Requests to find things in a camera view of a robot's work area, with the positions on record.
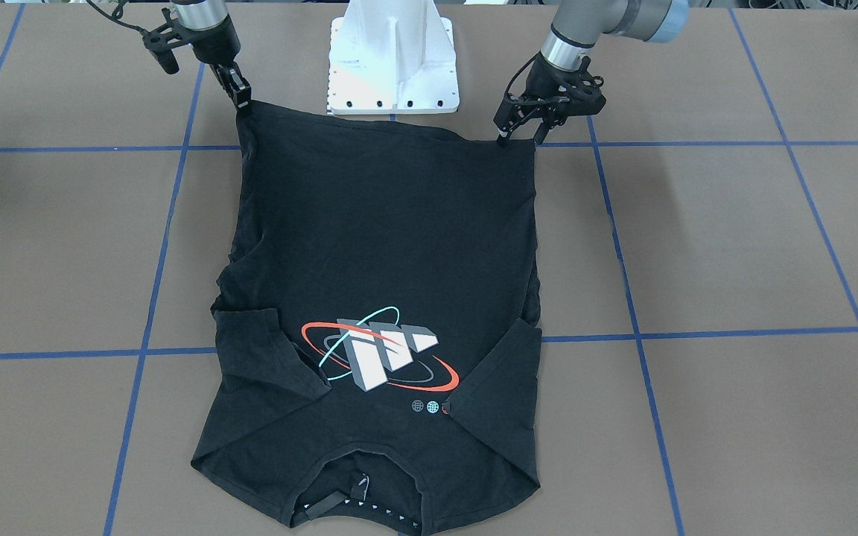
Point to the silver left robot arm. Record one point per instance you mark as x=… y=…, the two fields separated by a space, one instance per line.
x=578 y=25

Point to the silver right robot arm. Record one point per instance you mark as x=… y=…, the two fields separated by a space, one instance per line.
x=200 y=15

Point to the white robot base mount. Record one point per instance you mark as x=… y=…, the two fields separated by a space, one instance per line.
x=392 y=57

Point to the black graphic t-shirt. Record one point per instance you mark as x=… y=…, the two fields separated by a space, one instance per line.
x=377 y=325

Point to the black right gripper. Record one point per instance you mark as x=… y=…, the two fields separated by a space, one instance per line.
x=214 y=46

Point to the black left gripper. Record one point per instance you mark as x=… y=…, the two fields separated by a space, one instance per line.
x=546 y=80

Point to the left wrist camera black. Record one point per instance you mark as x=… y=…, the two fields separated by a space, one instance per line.
x=582 y=89

